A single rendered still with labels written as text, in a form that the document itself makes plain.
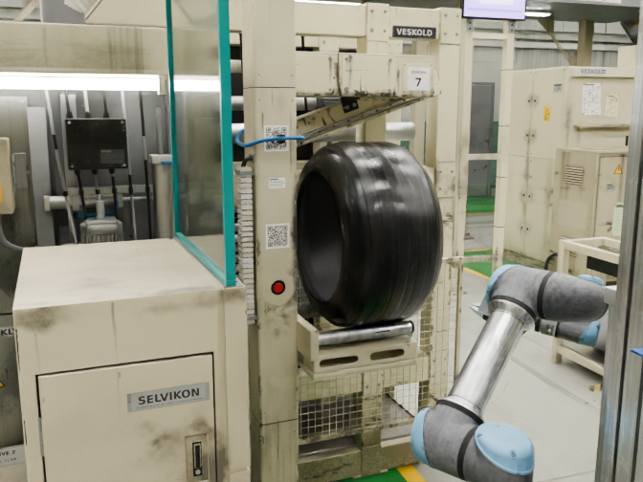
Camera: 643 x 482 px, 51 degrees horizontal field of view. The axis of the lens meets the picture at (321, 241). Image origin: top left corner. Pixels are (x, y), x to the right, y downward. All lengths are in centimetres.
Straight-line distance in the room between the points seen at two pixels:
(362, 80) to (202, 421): 142
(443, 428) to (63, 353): 78
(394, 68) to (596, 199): 412
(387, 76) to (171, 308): 142
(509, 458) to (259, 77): 120
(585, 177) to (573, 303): 480
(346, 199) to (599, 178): 453
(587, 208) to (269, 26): 474
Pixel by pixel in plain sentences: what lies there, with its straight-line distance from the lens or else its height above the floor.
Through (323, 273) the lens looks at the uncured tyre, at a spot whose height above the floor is 101.
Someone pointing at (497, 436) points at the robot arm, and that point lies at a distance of 145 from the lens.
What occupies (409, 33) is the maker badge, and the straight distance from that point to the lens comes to 284.
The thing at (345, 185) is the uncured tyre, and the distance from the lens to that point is 197.
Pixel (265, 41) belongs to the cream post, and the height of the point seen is 178.
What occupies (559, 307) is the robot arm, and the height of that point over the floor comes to 115.
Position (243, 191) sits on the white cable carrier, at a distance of 199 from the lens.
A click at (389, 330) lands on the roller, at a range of 217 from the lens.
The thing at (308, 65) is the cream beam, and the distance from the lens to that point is 231.
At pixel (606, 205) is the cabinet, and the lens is 641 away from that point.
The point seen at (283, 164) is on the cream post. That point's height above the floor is 143.
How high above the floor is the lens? 159
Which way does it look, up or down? 11 degrees down
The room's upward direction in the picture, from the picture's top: straight up
